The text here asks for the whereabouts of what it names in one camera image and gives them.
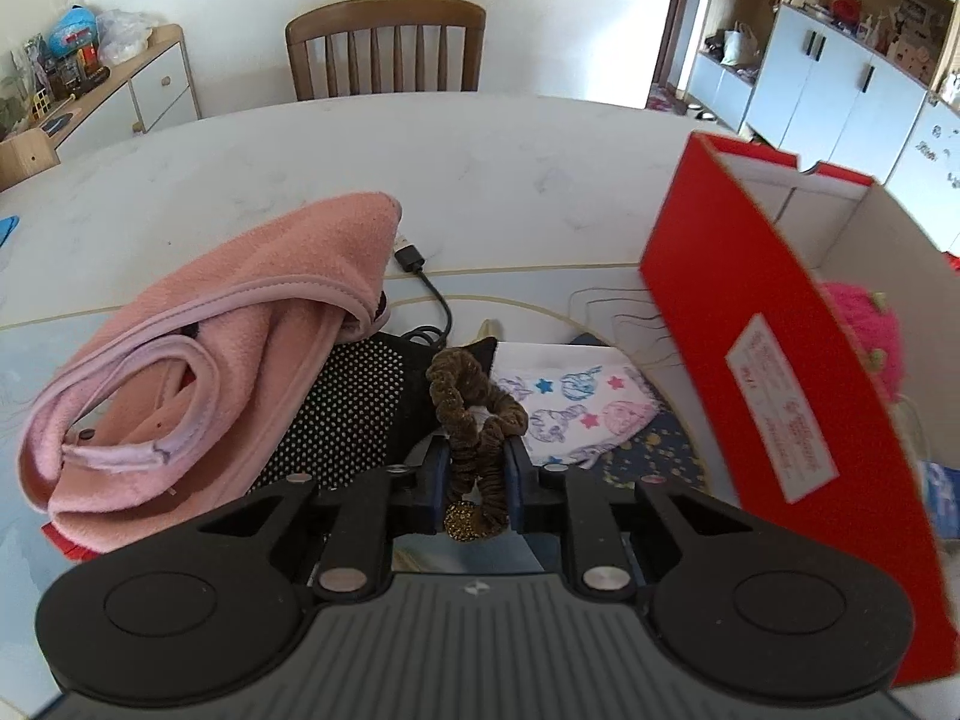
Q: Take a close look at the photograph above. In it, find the pink strawberry plush toy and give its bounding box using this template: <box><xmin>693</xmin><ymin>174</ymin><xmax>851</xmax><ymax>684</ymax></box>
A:
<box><xmin>817</xmin><ymin>281</ymin><xmax>905</xmax><ymax>403</ymax></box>

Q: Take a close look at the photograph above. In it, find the clear plastic bag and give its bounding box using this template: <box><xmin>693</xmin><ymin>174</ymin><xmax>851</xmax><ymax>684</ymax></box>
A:
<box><xmin>97</xmin><ymin>9</ymin><xmax>155</xmax><ymax>67</ymax></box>

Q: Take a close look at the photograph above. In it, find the white tote bag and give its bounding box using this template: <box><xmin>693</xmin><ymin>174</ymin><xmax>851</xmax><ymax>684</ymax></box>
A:
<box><xmin>720</xmin><ymin>21</ymin><xmax>763</xmax><ymax>67</ymax></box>

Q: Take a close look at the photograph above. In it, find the blue globe toy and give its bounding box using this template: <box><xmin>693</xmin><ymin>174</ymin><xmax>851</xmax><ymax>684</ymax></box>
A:
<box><xmin>49</xmin><ymin>6</ymin><xmax>100</xmax><ymax>53</ymax></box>

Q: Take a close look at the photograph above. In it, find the brown door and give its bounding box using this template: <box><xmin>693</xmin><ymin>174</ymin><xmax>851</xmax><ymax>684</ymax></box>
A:
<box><xmin>651</xmin><ymin>0</ymin><xmax>713</xmax><ymax>95</ymax></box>

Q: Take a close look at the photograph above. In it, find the red knotted cloth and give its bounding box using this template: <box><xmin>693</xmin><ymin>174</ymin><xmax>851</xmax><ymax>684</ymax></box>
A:
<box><xmin>41</xmin><ymin>521</ymin><xmax>95</xmax><ymax>563</ymax></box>

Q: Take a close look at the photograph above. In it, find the black charging cable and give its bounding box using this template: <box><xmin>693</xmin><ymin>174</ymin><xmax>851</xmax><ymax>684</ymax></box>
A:
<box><xmin>394</xmin><ymin>236</ymin><xmax>455</xmax><ymax>350</ymax></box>

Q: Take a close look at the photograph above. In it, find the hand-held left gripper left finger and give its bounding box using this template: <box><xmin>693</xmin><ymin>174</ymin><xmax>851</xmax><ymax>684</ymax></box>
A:
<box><xmin>191</xmin><ymin>436</ymin><xmax>452</xmax><ymax>602</ymax></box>

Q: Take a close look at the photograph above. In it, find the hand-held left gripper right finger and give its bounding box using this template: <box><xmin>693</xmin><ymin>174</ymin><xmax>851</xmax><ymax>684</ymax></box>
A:
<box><xmin>501</xmin><ymin>436</ymin><xmax>751</xmax><ymax>602</ymax></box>

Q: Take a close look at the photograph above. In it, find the black dotted sock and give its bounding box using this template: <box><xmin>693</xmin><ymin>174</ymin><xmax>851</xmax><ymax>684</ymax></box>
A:
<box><xmin>251</xmin><ymin>330</ymin><xmax>500</xmax><ymax>497</ymax></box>

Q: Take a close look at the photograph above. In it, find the red cardboard shoe box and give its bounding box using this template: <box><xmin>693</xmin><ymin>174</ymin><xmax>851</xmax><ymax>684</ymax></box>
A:
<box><xmin>637</xmin><ymin>131</ymin><xmax>960</xmax><ymax>687</ymax></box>

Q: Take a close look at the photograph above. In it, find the white wooden sideboard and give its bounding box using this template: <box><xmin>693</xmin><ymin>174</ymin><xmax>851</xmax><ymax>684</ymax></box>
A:
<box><xmin>0</xmin><ymin>22</ymin><xmax>202</xmax><ymax>192</ymax></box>

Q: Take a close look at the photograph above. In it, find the wooden dining chair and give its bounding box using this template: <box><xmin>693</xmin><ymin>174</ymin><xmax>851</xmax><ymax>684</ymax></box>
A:
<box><xmin>285</xmin><ymin>0</ymin><xmax>488</xmax><ymax>102</ymax></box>

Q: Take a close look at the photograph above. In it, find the white blue carton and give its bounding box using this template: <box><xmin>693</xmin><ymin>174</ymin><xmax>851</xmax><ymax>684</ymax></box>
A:
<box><xmin>919</xmin><ymin>457</ymin><xmax>960</xmax><ymax>541</ymax></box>

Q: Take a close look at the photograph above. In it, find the white refrigerator with magnets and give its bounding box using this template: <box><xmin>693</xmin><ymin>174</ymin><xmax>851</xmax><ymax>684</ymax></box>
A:
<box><xmin>885</xmin><ymin>94</ymin><xmax>960</xmax><ymax>256</ymax></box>

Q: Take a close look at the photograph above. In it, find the brown velvet scrunchie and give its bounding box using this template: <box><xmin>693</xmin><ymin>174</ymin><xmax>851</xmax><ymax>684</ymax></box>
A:
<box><xmin>426</xmin><ymin>349</ymin><xmax>530</xmax><ymax>542</ymax></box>

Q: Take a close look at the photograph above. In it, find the wooden desk organiser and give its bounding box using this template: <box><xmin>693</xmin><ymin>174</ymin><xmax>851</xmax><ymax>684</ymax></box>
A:
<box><xmin>0</xmin><ymin>111</ymin><xmax>82</xmax><ymax>192</ymax></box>

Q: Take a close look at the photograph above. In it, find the star print cloth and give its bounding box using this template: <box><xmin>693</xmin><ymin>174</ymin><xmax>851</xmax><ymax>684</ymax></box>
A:
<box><xmin>491</xmin><ymin>341</ymin><xmax>661</xmax><ymax>470</ymax></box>

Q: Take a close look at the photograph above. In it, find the pink fleece garment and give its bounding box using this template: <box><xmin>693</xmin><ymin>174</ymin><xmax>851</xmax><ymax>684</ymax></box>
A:
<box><xmin>19</xmin><ymin>193</ymin><xmax>403</xmax><ymax>552</ymax></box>

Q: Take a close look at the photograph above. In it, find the white wooden wall cabinet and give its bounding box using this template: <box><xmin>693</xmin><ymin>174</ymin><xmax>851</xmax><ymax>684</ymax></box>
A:
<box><xmin>679</xmin><ymin>0</ymin><xmax>960</xmax><ymax>188</ymax></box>

